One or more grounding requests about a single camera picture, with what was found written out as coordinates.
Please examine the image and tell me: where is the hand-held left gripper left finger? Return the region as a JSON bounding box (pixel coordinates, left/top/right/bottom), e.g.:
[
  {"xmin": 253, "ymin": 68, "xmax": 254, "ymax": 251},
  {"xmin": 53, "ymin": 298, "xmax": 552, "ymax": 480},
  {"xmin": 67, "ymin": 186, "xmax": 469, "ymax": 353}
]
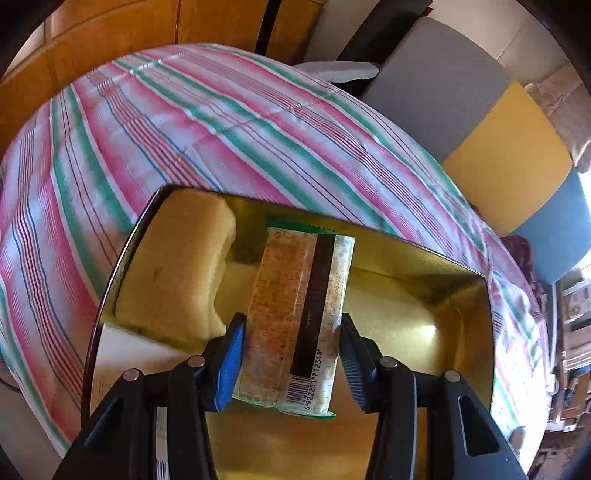
[{"xmin": 53, "ymin": 313, "xmax": 247, "ymax": 480}]

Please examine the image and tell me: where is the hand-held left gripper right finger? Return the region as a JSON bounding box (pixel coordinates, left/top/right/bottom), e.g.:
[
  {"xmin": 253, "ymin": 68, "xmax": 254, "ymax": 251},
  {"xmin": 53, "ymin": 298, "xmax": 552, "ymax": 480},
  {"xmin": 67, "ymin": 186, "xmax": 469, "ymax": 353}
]
[{"xmin": 339, "ymin": 313, "xmax": 529, "ymax": 480}]

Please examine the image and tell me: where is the gold metal tin box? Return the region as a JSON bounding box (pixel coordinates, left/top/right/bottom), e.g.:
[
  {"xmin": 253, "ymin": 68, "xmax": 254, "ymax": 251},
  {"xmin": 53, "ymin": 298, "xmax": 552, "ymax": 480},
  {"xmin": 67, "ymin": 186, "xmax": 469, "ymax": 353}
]
[{"xmin": 82, "ymin": 185, "xmax": 496, "ymax": 480}]

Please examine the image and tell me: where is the green edged snack packet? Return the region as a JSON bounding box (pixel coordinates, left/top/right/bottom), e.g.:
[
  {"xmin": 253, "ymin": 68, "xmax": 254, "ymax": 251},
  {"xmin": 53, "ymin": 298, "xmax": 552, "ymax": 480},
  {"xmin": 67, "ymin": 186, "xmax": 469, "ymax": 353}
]
[{"xmin": 231, "ymin": 219, "xmax": 356, "ymax": 421}]

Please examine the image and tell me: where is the large yellow sponge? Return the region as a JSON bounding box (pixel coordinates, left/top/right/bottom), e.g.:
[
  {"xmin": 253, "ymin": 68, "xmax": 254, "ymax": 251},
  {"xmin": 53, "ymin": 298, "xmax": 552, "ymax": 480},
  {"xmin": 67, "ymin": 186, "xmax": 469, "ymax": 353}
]
[{"xmin": 113, "ymin": 189, "xmax": 238, "ymax": 349}]

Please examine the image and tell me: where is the maroon cloth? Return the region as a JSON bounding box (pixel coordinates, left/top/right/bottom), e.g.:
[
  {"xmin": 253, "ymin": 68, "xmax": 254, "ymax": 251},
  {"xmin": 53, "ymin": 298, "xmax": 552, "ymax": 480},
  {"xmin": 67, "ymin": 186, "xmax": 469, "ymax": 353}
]
[{"xmin": 501, "ymin": 235, "xmax": 539, "ymax": 296}]

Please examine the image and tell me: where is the wooden side table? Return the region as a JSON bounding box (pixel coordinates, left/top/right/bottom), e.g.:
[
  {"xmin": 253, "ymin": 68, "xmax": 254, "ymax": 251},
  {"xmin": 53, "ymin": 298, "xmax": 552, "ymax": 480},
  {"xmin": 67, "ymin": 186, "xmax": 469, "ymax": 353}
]
[{"xmin": 547, "ymin": 272, "xmax": 591, "ymax": 430}]

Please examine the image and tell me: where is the striped tablecloth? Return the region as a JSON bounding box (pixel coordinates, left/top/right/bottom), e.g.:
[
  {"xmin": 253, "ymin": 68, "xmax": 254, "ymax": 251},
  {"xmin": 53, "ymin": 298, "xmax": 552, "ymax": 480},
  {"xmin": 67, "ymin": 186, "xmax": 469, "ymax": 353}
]
[{"xmin": 0, "ymin": 44, "xmax": 550, "ymax": 462}]

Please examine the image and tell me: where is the grey yellow blue chair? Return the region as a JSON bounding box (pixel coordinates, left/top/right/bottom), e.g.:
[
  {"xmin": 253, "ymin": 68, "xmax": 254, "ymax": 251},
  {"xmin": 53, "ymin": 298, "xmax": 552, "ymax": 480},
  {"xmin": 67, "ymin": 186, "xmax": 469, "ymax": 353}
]
[{"xmin": 360, "ymin": 16, "xmax": 591, "ymax": 284}]

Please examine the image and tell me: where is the pink patterned curtain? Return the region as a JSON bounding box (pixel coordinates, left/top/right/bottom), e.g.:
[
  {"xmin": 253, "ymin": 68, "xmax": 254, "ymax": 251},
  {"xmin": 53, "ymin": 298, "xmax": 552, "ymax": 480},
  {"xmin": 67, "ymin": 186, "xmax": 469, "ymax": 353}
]
[{"xmin": 526, "ymin": 65, "xmax": 591, "ymax": 171}]

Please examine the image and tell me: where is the wooden wardrobe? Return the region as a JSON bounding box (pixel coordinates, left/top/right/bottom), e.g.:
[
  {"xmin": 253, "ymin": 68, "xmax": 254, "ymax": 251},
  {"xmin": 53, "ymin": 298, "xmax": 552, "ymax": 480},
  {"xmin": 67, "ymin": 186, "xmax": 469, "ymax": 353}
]
[{"xmin": 0, "ymin": 0, "xmax": 324, "ymax": 153}]

